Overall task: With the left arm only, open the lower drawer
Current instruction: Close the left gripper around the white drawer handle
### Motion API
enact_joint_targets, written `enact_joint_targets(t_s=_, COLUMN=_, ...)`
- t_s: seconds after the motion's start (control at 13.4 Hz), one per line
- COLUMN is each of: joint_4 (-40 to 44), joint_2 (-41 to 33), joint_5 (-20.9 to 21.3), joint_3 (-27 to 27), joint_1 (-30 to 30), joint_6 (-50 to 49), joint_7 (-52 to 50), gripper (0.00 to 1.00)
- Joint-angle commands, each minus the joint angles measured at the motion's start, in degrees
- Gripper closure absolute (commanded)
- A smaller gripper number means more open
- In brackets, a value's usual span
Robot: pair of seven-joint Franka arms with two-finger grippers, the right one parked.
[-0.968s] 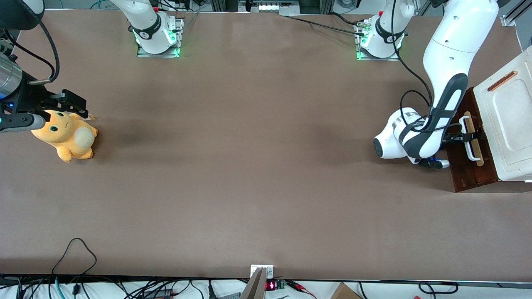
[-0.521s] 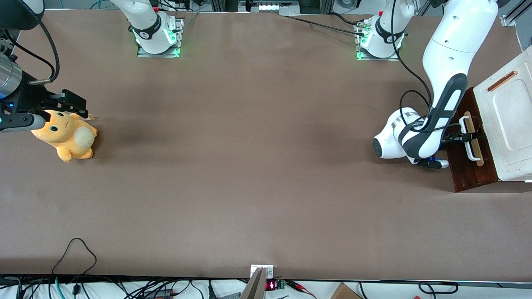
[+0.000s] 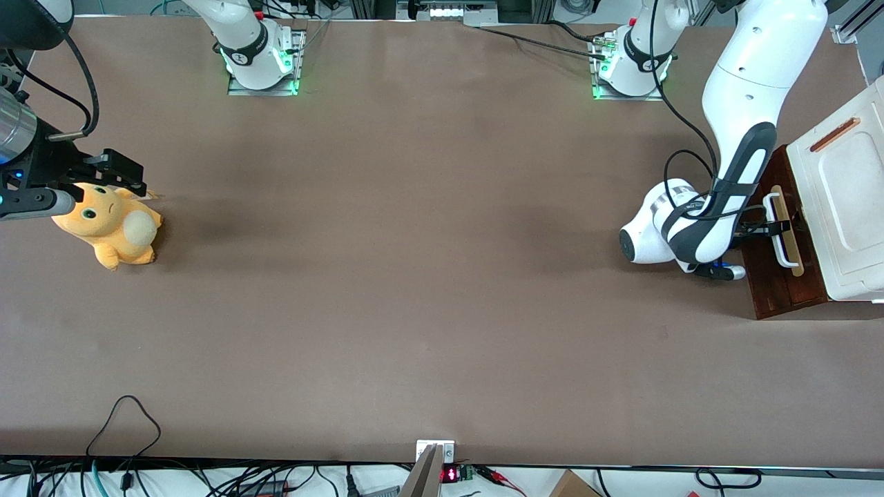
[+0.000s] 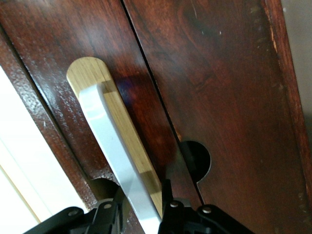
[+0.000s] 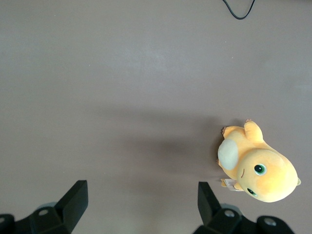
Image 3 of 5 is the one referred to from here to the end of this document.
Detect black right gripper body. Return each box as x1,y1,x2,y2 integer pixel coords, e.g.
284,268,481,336
7,121,108,191

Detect white drawer handle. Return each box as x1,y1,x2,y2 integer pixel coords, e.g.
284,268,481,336
762,193,802,269

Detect tan wooden handle backplate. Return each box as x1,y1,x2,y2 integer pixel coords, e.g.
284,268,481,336
769,184,806,277

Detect brown wooden drawer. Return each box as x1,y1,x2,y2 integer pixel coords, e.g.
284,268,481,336
740,145,828,320

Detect orange plush toy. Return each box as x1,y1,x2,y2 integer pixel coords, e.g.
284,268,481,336
52,181,164,271

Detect brown cabinet with white top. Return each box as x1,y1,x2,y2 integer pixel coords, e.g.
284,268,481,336
740,75,884,320

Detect copper strip on cabinet top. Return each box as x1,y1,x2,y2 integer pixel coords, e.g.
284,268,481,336
809,117,861,153

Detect silver aluminium profile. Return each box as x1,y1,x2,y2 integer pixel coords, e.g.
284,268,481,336
832,0,884,46

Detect brown cardboard box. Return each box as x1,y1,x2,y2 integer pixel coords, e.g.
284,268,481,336
549,469,603,497

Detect red clip leads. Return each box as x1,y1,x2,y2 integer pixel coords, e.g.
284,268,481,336
475,465,527,497

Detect white power strip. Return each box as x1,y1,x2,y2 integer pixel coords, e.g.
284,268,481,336
413,0,499,27

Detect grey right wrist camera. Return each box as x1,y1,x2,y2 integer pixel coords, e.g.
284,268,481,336
0,186,78,222

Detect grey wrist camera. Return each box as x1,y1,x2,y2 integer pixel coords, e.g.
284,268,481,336
694,261,747,281
0,186,78,222

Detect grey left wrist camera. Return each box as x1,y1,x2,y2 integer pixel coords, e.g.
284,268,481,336
694,261,747,281

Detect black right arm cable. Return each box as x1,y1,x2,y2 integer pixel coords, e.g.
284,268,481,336
7,31,99,142

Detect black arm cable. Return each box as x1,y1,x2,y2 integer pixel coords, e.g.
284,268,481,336
648,0,769,220
7,31,99,142

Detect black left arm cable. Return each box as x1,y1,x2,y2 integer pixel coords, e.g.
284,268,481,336
648,0,769,220

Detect thin black looped cable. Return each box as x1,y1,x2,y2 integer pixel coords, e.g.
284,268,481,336
85,395,163,460

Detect thick black looped cable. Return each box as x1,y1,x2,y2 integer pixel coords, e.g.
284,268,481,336
694,468,764,490

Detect short black table cable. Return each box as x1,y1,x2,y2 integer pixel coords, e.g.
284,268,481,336
548,19,615,43

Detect long black table cable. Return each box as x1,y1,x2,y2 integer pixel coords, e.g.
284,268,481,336
477,26,607,60

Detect black aluminium frame post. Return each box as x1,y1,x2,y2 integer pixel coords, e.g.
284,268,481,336
351,0,398,20
499,0,555,23

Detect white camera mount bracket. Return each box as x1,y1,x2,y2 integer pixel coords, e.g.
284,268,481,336
416,440,457,465

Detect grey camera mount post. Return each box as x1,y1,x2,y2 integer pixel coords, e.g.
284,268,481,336
399,444,444,497

